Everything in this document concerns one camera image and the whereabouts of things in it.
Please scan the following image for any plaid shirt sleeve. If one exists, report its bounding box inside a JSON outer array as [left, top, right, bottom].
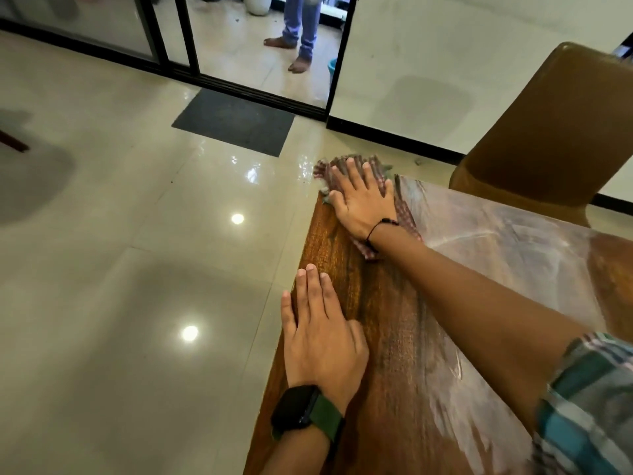
[[531, 332, 633, 475]]

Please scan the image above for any brown upholstered chair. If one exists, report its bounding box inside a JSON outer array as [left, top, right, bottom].
[[448, 42, 633, 228]]

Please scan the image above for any black thread bracelet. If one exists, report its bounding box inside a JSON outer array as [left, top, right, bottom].
[[364, 218, 400, 253]]

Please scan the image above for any dark grey door mat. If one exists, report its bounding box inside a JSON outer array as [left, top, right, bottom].
[[171, 87, 296, 158]]

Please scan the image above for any dark wooden furniture leg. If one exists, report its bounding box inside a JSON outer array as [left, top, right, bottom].
[[0, 127, 31, 154]]

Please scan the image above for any person's left hand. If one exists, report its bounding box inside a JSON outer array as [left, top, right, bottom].
[[280, 264, 370, 407]]

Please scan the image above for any person's right forearm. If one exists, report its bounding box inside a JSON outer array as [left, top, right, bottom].
[[368, 221, 590, 437]]

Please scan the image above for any red checkered cleaning cloth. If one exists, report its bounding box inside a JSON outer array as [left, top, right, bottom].
[[313, 154, 424, 262]]

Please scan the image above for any person's right hand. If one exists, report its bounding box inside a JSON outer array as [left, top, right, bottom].
[[328, 156, 399, 242]]

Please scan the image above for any person's left forearm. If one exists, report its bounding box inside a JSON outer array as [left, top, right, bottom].
[[256, 424, 338, 475]]

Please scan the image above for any black sliding door frame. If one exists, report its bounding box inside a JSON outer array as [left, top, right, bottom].
[[0, 0, 360, 122]]

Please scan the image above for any black smartwatch green strap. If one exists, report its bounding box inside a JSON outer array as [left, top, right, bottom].
[[270, 384, 346, 447]]

